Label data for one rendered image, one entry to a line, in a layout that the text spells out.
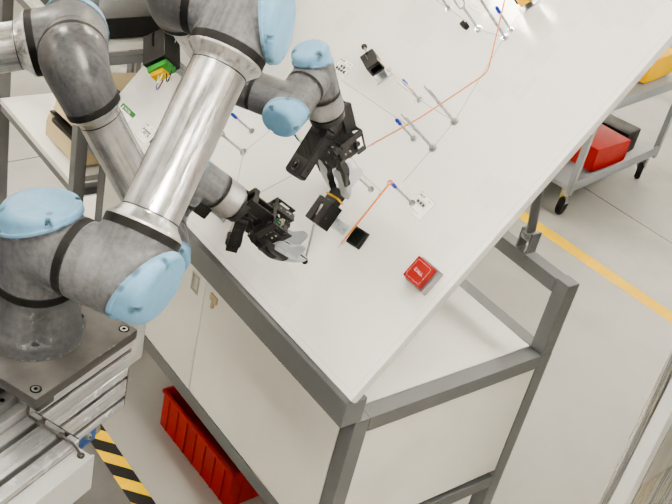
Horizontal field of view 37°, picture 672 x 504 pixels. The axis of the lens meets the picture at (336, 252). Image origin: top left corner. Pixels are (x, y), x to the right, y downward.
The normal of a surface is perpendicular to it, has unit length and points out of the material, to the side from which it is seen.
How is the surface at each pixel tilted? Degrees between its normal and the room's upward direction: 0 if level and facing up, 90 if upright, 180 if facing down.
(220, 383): 90
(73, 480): 90
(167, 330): 90
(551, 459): 0
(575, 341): 0
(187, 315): 90
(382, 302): 51
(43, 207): 7
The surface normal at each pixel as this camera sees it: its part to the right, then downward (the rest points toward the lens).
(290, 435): -0.79, 0.18
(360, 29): -0.48, -0.38
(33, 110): 0.20, -0.82
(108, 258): -0.15, -0.23
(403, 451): 0.58, 0.54
